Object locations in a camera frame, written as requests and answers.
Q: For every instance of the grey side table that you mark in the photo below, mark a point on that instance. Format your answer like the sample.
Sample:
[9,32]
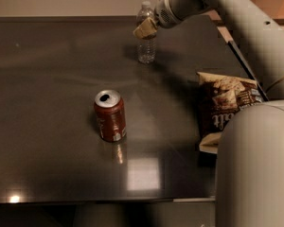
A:
[245,65]

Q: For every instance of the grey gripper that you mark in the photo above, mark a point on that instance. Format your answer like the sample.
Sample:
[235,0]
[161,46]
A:
[165,13]

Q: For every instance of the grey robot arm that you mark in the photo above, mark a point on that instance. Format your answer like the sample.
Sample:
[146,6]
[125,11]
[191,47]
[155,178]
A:
[250,160]

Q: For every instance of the clear plastic water bottle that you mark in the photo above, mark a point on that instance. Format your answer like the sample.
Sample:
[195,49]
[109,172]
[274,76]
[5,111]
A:
[145,45]

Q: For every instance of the red soda can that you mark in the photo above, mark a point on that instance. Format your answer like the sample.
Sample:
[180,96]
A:
[110,112]

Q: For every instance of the brown and cream chip bag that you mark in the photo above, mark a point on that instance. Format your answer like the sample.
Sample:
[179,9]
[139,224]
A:
[221,98]

